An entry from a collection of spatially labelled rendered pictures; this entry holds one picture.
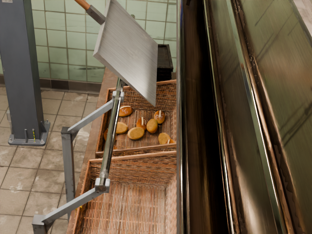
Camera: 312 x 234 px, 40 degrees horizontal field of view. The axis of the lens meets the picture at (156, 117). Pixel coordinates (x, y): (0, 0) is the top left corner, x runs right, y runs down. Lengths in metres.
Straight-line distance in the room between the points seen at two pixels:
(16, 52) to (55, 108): 0.87
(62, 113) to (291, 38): 2.84
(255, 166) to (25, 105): 2.31
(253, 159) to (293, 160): 0.31
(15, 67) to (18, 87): 0.16
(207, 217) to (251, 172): 0.15
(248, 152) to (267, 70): 0.23
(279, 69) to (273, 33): 0.11
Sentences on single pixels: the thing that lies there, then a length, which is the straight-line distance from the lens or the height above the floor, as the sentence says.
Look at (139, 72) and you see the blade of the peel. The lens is 1.98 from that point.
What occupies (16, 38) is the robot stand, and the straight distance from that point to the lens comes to 2.81.
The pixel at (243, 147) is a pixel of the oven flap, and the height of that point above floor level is 1.52.
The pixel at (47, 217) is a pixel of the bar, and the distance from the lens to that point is 1.57.
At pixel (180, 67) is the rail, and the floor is 1.43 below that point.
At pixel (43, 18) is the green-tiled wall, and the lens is 3.49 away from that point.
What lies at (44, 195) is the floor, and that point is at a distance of 2.93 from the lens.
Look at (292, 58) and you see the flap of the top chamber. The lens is 0.81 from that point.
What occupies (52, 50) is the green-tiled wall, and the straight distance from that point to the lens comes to 3.61.
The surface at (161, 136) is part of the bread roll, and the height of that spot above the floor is 0.64.
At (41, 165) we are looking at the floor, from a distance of 3.12.
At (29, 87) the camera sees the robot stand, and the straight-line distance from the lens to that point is 2.99.
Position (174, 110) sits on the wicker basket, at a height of 0.63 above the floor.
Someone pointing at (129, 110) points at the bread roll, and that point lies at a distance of 2.55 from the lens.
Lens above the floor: 2.20
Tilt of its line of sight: 39 degrees down
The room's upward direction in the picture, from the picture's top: 6 degrees clockwise
